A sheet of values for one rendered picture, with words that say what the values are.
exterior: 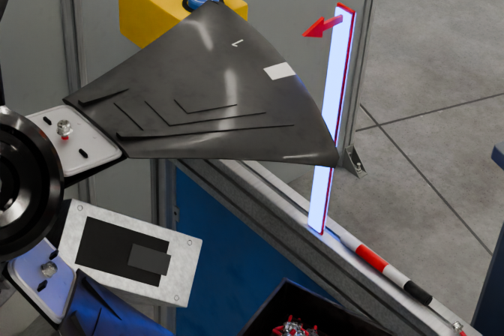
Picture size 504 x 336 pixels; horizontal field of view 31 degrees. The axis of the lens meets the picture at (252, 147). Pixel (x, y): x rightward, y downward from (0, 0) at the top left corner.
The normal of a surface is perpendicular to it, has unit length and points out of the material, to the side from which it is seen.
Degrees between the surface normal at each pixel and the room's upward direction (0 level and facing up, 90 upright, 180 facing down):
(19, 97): 90
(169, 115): 12
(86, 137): 7
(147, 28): 90
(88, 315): 52
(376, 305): 90
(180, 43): 8
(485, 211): 0
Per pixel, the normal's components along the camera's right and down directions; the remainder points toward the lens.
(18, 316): 0.54, -0.11
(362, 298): -0.75, 0.39
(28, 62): 0.66, 0.51
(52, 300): 0.80, -0.57
